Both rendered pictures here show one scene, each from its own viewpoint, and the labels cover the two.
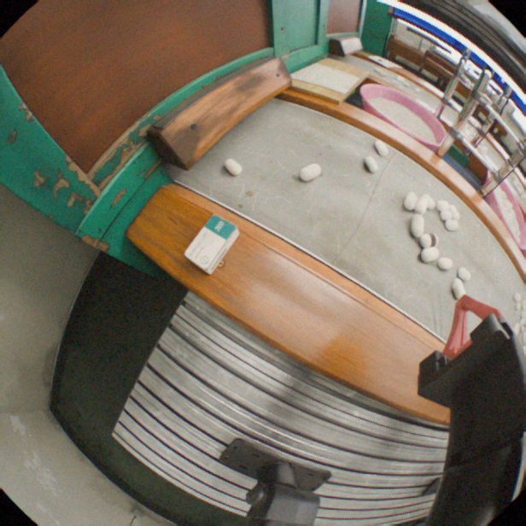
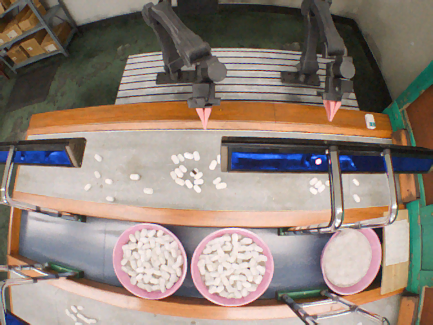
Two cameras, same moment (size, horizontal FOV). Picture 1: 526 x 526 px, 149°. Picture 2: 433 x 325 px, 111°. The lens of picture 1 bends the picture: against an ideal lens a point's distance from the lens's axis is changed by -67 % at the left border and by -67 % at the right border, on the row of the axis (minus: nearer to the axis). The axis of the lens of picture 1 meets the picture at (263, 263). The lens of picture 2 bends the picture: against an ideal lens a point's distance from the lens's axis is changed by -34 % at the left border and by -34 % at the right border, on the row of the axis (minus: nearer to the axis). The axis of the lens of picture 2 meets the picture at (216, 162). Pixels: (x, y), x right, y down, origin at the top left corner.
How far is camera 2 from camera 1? 87 cm
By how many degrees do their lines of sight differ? 33
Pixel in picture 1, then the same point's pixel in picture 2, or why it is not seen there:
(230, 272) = (362, 118)
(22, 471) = not seen: outside the picture
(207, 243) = (370, 119)
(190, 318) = not seen: hidden behind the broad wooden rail
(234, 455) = (316, 78)
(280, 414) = (317, 98)
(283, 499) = (314, 69)
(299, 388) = not seen: hidden behind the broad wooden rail
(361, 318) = (334, 122)
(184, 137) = (398, 135)
